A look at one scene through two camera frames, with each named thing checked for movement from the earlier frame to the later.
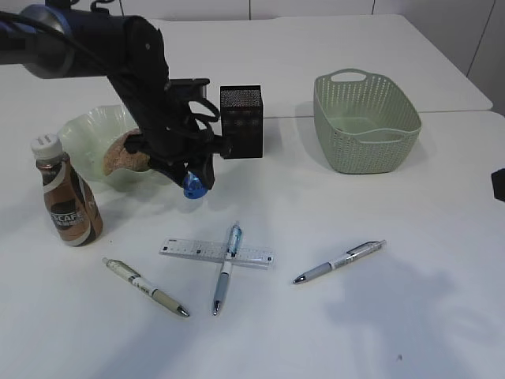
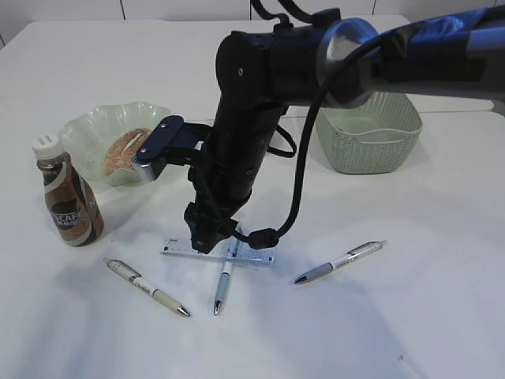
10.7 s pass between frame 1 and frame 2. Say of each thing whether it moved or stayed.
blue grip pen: stayed
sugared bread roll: stayed
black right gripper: moved
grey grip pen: stayed
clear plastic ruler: moved
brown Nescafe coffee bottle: stayed
